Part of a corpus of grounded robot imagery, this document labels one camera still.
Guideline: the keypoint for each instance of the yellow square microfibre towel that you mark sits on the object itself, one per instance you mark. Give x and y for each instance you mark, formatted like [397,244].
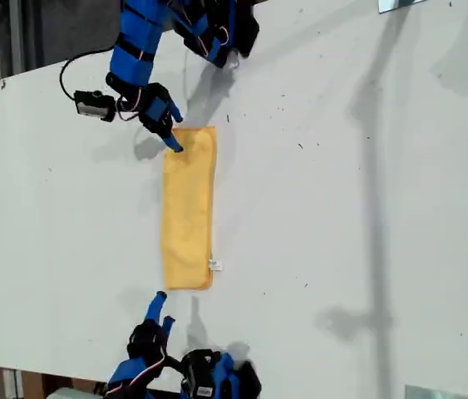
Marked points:
[188,208]

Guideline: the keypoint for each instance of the pale grey container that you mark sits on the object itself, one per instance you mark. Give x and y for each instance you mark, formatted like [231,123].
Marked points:
[69,394]

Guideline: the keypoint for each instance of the brown cardboard box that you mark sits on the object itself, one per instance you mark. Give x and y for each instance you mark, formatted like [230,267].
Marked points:
[32,386]

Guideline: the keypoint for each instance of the short black camera stalk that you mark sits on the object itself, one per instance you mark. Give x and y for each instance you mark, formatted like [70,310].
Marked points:
[123,101]
[173,362]

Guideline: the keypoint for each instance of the black camera box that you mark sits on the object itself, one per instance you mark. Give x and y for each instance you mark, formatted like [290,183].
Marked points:
[92,106]
[200,372]

